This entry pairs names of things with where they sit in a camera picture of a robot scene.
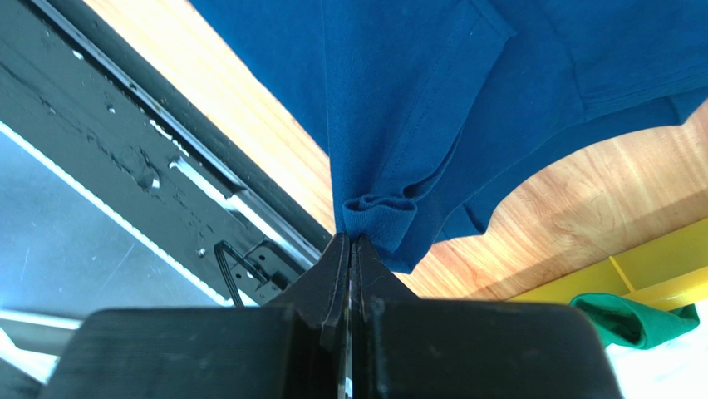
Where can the navy blue t shirt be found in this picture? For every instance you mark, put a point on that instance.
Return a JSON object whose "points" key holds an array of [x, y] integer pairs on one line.
{"points": [[432, 112]]}

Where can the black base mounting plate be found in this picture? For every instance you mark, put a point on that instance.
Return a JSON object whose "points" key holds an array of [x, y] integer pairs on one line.
{"points": [[115, 190]]}

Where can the white t shirt in bin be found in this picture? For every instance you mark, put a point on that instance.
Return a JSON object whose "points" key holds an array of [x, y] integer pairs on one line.
{"points": [[676, 369]]}

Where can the green t shirt in bin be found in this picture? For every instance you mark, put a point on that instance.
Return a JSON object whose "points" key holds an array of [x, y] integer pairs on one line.
{"points": [[626, 323]]}

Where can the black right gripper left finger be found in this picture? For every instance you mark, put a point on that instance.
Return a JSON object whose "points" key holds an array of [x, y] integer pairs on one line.
{"points": [[292, 347]]}

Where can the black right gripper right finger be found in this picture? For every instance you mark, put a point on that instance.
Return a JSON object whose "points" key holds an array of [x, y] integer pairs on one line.
{"points": [[409, 347]]}

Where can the yellow plastic bin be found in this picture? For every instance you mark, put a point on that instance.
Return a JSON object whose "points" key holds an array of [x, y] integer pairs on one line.
{"points": [[666, 273]]}

